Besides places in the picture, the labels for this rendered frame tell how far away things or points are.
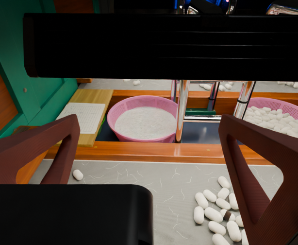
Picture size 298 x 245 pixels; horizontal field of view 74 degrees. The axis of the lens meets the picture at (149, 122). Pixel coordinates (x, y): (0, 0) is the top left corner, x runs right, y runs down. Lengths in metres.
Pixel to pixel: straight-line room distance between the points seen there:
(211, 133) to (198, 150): 0.22
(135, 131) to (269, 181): 0.41
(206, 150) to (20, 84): 0.51
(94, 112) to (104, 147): 0.17
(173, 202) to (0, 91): 0.46
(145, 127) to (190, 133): 0.18
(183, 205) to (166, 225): 0.06
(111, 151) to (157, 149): 0.12
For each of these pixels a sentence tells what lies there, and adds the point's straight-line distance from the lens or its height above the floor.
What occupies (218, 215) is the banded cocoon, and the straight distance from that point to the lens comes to 0.46.
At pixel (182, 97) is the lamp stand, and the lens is 0.49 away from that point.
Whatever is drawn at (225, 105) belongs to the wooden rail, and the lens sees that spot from 0.86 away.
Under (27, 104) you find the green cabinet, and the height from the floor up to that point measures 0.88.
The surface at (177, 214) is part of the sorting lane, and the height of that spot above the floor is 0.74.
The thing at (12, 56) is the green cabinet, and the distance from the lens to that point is 0.57.
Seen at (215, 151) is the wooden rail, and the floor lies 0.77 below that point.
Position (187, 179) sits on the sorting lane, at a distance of 0.52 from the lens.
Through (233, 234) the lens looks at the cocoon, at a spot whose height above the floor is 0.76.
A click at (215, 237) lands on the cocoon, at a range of 0.44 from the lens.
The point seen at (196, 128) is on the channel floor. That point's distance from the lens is 0.79.
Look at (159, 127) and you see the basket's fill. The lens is 0.68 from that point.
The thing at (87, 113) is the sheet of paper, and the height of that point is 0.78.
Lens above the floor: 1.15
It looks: 37 degrees down
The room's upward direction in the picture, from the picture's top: straight up
